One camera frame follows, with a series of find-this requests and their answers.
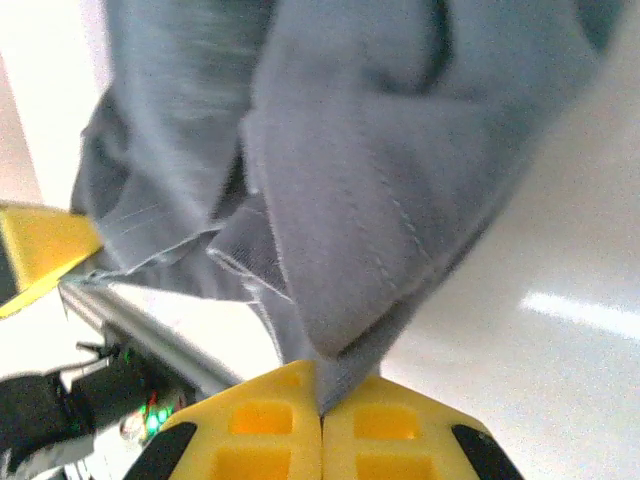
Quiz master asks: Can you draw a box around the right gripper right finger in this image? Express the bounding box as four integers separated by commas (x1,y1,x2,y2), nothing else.
322,374,524,480

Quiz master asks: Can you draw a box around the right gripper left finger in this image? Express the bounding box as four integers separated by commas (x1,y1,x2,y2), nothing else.
127,359,321,480

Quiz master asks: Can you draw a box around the grey t-shirt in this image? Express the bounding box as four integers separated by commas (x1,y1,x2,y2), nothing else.
69,0,626,416

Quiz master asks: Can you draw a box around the long aluminium base rail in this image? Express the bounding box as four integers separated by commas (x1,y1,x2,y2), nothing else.
58,279,249,399

